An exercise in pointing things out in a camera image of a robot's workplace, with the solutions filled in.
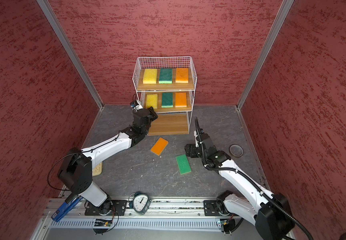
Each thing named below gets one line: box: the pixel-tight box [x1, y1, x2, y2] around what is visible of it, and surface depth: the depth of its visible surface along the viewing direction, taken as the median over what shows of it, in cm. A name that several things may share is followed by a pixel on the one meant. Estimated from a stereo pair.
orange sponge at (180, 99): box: [175, 92, 187, 108], surface depth 90 cm
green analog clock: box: [128, 191, 152, 215], surface depth 74 cm
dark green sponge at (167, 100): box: [161, 92, 173, 108], surface depth 90 cm
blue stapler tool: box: [51, 196, 83, 222], surface depth 73 cm
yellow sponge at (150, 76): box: [142, 68, 158, 84], surface depth 77 cm
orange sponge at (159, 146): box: [150, 137, 169, 156], surface depth 99 cm
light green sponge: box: [175, 154, 192, 175], surface depth 89 cm
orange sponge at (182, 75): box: [175, 67, 189, 84], surface depth 77 cm
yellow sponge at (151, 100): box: [146, 93, 158, 109], surface depth 90 cm
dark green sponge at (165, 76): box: [158, 68, 173, 84], surface depth 77 cm
